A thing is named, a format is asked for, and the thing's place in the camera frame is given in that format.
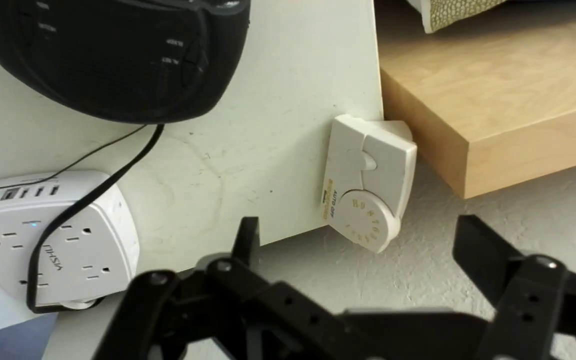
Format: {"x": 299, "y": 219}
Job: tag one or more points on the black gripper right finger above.
{"x": 541, "y": 307}

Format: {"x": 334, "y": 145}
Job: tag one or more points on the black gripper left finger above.
{"x": 188, "y": 307}

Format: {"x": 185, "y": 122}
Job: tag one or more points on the small white alarm clock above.
{"x": 371, "y": 181}

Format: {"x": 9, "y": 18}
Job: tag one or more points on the black alarm clock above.
{"x": 115, "y": 53}

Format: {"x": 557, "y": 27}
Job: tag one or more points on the white power strip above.
{"x": 80, "y": 247}

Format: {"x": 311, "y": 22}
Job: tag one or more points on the pale blue paper sheet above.
{"x": 1, "y": 336}

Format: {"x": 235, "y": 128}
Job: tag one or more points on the light wooden headboard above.
{"x": 501, "y": 100}

